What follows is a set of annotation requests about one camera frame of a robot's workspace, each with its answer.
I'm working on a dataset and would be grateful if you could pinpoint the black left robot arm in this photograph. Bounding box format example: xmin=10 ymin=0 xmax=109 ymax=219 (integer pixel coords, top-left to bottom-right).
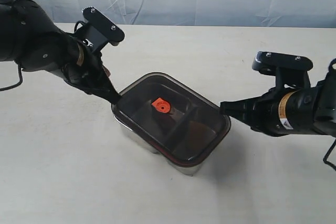
xmin=1 ymin=0 xmax=125 ymax=104

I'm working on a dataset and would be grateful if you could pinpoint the red toy sausage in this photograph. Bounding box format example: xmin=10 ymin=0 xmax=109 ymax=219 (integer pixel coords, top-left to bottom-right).
xmin=151 ymin=102 xmax=176 ymax=131

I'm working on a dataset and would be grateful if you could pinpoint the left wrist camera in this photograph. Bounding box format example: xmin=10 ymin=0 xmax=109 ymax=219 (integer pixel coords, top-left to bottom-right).
xmin=82 ymin=6 xmax=125 ymax=49

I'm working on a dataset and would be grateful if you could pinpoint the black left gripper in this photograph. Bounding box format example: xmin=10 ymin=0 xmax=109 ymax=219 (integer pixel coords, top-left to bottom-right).
xmin=61 ymin=23 xmax=121 ymax=104

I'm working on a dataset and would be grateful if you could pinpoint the stainless steel lunch box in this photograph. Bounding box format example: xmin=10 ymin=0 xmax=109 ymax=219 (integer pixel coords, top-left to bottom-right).
xmin=111 ymin=71 xmax=232 ymax=177

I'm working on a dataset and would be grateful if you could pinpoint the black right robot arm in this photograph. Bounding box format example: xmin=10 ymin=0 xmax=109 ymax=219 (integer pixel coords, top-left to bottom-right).
xmin=220 ymin=67 xmax=335 ymax=137

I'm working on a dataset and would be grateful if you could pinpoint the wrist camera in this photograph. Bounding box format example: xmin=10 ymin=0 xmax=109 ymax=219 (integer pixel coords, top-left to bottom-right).
xmin=252 ymin=51 xmax=313 ymax=76
xmin=82 ymin=6 xmax=125 ymax=49

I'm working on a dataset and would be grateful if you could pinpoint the dark transparent box lid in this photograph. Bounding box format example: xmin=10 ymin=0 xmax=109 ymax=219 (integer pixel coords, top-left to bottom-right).
xmin=111 ymin=71 xmax=232 ymax=168

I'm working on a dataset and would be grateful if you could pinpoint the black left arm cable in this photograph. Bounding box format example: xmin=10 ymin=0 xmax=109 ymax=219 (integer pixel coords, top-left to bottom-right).
xmin=0 ymin=0 xmax=31 ymax=92

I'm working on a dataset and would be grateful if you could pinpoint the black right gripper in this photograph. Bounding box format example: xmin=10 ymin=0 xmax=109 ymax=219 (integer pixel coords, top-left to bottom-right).
xmin=220 ymin=67 xmax=319 ymax=137

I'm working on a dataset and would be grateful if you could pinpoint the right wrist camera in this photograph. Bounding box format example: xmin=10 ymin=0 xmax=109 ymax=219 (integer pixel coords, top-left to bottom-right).
xmin=252 ymin=51 xmax=313 ymax=76

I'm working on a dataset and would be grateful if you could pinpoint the yellow toy cheese wedge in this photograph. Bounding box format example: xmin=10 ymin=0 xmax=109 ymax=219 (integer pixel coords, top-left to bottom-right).
xmin=191 ymin=121 xmax=216 ymax=138

